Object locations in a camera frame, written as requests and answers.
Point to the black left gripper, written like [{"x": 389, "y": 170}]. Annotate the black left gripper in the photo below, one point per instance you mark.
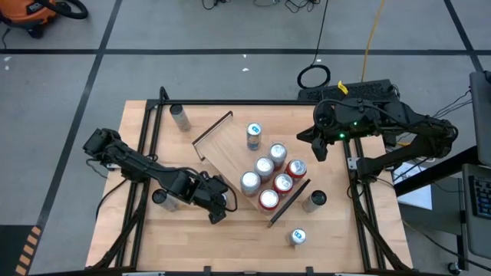
[{"x": 201, "y": 189}]

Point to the silver metal bracket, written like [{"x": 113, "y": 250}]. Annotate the silver metal bracket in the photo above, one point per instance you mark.
[
  {"x": 110, "y": 166},
  {"x": 353, "y": 163}
]

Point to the orange shop vacuum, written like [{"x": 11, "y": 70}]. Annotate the orange shop vacuum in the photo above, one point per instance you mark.
[{"x": 23, "y": 11}]

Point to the silver red raspberry lime can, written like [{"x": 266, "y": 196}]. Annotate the silver red raspberry lime can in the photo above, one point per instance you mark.
[
  {"x": 278, "y": 150},
  {"x": 250, "y": 179},
  {"x": 264, "y": 165}
]

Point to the red can white nutrition label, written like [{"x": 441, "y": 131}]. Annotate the red can white nutrition label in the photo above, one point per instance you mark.
[{"x": 283, "y": 182}]

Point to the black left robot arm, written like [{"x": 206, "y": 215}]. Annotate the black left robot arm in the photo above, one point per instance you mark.
[{"x": 130, "y": 161}]

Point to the slim silver can black lid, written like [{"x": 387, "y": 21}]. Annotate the slim silver can black lid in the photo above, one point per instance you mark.
[
  {"x": 318, "y": 197},
  {"x": 176, "y": 110},
  {"x": 159, "y": 196}
]

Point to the black diagonal beam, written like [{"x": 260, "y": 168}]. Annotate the black diagonal beam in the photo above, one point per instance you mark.
[{"x": 441, "y": 172}]

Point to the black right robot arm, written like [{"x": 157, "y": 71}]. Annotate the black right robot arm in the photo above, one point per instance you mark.
[{"x": 414, "y": 130}]

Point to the red orange Fanta can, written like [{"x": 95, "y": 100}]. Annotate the red orange Fanta can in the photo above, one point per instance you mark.
[
  {"x": 268, "y": 198},
  {"x": 297, "y": 167}
]

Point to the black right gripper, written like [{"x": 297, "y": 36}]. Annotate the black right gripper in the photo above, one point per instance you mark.
[{"x": 331, "y": 126}]

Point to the grey desk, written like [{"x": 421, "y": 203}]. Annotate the grey desk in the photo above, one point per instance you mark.
[
  {"x": 481, "y": 115},
  {"x": 470, "y": 237}
]

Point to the white paper sheet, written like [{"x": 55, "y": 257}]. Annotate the white paper sheet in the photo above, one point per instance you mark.
[{"x": 420, "y": 195}]

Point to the black mat orange hazard stripes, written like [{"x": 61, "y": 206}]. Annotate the black mat orange hazard stripes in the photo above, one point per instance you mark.
[{"x": 11, "y": 249}]

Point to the black keyboard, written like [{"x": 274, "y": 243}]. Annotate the black keyboard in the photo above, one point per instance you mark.
[{"x": 482, "y": 195}]

